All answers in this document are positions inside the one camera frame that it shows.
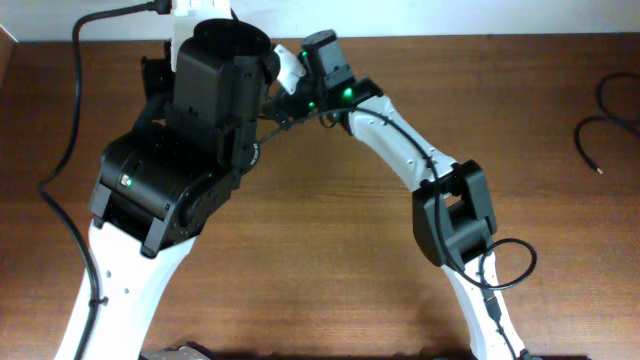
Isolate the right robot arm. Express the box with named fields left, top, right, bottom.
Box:
left=264, top=30, right=537, bottom=359

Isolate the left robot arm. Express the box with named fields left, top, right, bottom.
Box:
left=57, top=19, right=280, bottom=359

